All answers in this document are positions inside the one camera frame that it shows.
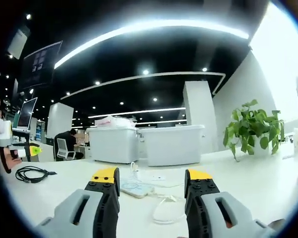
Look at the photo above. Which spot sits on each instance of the person's right hand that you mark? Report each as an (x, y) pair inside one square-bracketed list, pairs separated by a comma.
[(276, 224)]

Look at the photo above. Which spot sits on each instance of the white-framed standing monitor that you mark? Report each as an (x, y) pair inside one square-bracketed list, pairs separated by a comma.
[(26, 114)]

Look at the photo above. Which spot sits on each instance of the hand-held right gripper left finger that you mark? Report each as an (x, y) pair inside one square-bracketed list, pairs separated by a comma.
[(72, 218)]

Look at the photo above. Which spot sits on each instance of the white plastic bags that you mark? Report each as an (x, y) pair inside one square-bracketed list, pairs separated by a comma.
[(114, 121)]

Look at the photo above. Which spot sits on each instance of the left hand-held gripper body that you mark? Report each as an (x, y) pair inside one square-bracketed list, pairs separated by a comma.
[(5, 134)]

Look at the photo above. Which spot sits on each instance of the person's left hand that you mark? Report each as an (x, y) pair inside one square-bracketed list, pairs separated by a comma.
[(12, 161)]

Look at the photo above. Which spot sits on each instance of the hanging dark monitor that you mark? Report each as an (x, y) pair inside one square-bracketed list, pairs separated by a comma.
[(41, 63)]

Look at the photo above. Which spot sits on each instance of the potted green plant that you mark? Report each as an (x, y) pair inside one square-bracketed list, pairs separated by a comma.
[(250, 121)]

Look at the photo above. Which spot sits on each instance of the white office chair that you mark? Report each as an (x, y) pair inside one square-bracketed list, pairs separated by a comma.
[(64, 148)]

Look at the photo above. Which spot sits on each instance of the white ceiling panel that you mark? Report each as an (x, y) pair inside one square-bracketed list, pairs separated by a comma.
[(18, 42)]

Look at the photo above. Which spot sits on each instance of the white plastic storage box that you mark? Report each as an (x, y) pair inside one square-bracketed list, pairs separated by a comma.
[(113, 143), (173, 146)]

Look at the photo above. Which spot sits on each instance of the white desktop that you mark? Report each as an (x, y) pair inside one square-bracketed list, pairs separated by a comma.
[(250, 178)]

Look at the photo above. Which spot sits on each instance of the white patterned smartphone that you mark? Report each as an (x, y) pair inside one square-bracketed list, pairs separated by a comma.
[(136, 189)]

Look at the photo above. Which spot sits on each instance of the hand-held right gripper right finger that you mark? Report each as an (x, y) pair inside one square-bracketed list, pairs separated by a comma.
[(238, 220)]

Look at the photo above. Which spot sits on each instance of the long curved ceiling light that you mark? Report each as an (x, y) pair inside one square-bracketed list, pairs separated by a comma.
[(149, 28)]

